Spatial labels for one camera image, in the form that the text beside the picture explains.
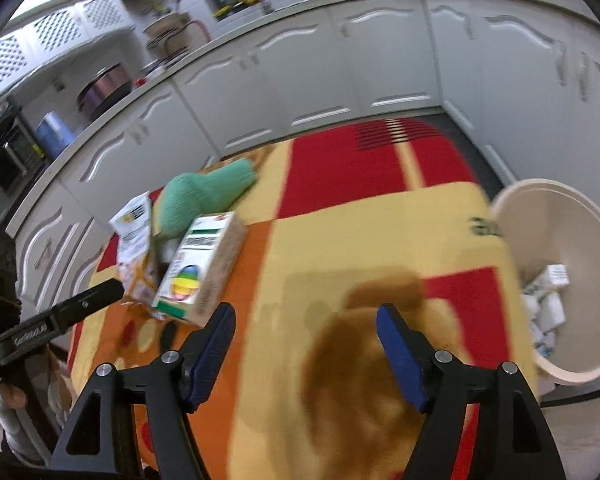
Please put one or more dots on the white blue medicine box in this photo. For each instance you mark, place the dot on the white blue medicine box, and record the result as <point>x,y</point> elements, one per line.
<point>544,307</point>

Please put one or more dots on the white lattice upper cabinets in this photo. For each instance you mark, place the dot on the white lattice upper cabinets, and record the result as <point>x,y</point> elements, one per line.
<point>54,35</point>

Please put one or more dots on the red yellow patterned tablecloth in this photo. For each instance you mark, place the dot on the red yellow patterned tablecloth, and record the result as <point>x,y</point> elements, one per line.
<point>338,223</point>

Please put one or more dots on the blue white carton box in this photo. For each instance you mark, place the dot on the blue white carton box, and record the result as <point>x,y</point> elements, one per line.
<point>54,135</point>

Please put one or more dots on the black microwave oven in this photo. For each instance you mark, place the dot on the black microwave oven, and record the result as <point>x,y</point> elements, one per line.
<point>22,158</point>

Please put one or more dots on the green white medicine box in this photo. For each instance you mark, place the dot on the green white medicine box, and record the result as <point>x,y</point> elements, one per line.
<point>197,274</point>

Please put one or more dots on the copper coloured pot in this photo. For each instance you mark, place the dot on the copper coloured pot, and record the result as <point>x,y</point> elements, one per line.
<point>109,86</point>

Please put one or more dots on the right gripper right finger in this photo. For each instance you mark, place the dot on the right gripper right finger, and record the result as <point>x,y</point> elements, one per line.
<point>513,440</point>

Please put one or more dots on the beige trash bin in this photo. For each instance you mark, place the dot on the beige trash bin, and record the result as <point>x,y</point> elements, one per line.
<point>546,222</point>

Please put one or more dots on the green knitted cloth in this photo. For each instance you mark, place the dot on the green knitted cloth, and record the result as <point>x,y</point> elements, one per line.
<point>189,196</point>

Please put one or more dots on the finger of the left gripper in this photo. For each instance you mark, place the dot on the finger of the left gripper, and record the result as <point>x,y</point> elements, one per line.
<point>57,320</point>

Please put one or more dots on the white lower kitchen cabinets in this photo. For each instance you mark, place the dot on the white lower kitchen cabinets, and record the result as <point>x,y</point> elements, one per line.
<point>521,78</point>

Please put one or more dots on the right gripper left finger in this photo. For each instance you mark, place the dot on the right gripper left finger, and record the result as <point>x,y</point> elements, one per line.
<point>99,439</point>

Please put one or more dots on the left gloved hand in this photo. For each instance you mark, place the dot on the left gloved hand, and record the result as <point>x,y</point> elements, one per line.
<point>50,387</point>

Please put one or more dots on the dish rack with bowl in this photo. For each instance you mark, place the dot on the dish rack with bowl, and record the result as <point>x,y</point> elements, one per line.
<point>175,35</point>

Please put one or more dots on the white orange snack bag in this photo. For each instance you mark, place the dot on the white orange snack bag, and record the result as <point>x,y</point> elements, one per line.
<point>137,267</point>

